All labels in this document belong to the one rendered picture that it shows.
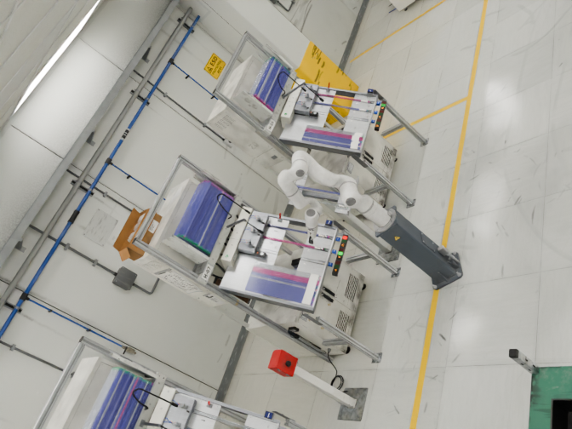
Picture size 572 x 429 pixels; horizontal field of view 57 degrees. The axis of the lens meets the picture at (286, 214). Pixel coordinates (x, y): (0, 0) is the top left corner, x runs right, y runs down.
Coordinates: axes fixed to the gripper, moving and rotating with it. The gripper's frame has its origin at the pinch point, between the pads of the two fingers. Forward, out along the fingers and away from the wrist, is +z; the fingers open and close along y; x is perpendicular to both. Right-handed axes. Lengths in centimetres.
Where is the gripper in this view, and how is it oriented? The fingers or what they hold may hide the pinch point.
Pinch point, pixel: (312, 237)
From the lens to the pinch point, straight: 379.6
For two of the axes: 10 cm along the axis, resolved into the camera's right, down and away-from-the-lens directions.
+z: 0.9, 5.6, 8.2
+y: 3.0, -8.0, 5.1
